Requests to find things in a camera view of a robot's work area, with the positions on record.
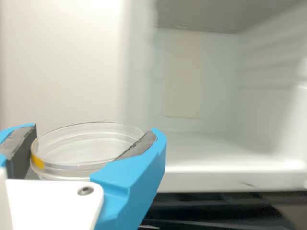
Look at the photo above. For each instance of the petri dish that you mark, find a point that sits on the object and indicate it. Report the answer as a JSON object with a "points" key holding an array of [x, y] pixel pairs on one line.
{"points": [[84, 143]]}

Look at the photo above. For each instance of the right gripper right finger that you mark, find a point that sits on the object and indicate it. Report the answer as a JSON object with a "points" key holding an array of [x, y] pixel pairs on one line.
{"points": [[134, 182]]}

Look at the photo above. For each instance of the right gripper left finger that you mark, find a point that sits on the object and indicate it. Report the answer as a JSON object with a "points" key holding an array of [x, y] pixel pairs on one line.
{"points": [[16, 148]]}

